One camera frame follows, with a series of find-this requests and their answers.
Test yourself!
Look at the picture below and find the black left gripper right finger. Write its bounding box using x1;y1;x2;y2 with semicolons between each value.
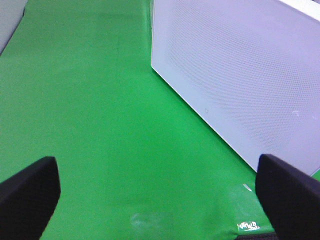
255;154;320;240

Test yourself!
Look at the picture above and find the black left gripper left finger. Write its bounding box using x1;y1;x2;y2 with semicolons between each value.
0;156;61;240

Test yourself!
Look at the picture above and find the white microwave door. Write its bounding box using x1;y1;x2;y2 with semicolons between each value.
151;0;320;175

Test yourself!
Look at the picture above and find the green table cloth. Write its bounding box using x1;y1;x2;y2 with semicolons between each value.
0;0;273;240

